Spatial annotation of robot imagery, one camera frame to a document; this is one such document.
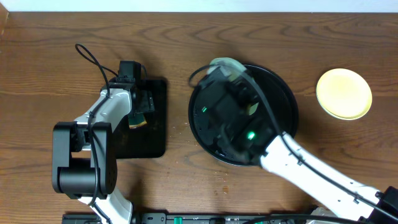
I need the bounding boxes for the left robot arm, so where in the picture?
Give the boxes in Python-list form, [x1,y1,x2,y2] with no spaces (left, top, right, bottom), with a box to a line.
[52,83,154,223]

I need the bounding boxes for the black rectangular tray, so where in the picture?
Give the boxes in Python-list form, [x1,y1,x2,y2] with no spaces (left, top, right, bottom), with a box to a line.
[113,79,167,159]

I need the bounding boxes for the yellow green sponge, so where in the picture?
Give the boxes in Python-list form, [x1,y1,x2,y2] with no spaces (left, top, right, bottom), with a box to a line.
[128,113,147,129]

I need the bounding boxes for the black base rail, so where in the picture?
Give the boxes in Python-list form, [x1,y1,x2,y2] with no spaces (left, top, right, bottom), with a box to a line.
[62,211,343,224]

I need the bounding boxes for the black round tray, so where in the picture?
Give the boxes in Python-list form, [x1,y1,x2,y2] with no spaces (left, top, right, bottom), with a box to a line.
[188,65,299,166]

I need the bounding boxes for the yellow plate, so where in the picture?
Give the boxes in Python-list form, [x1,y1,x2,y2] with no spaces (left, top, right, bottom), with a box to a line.
[315,68,373,120]

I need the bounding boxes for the light blue plate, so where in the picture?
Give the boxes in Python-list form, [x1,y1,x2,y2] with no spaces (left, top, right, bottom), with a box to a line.
[200,57,260,116]

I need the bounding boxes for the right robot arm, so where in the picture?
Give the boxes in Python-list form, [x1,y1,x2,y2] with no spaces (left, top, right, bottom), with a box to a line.
[189,78,397,223]

